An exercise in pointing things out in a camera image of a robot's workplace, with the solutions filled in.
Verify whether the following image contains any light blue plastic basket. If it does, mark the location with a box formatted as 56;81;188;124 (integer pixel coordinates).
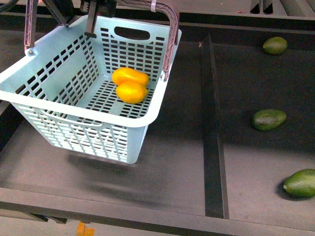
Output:
0;16;170;164

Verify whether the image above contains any yellow lemon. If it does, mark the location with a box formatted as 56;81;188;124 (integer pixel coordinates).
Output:
116;81;148;104

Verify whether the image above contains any black tray divider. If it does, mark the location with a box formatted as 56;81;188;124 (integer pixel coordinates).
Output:
201;35;229;219

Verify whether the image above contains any brown basket handle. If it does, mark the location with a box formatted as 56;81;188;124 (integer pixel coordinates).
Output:
24;0;180;82

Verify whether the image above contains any green avocado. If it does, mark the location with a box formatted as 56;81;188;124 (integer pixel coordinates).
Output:
283;169;315;198
263;36;287;55
252;109;287;131

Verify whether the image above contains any yellow mango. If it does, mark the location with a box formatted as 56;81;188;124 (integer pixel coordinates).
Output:
112;67;150;86

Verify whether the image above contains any black lower fruit tray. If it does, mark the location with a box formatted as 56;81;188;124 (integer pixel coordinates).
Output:
0;13;315;236

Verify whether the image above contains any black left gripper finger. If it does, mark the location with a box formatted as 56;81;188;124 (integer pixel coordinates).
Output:
43;0;74;28
85;0;99;38

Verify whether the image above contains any orange floor tape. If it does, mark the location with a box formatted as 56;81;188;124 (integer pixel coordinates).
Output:
76;221;95;236

